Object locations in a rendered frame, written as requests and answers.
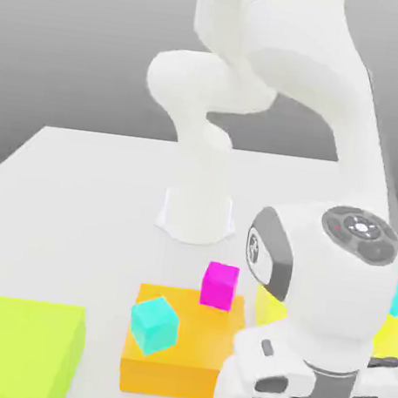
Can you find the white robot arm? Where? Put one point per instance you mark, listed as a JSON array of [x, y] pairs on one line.
[[333, 278]]

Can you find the small magenta cube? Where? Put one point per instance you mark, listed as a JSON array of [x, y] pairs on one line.
[[219, 285]]

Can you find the large yellow box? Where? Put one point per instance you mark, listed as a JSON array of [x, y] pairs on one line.
[[269, 309]]

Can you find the large orange box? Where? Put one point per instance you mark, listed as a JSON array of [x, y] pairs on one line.
[[198, 346]]

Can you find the large lime box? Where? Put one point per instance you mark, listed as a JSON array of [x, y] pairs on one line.
[[15, 348]]

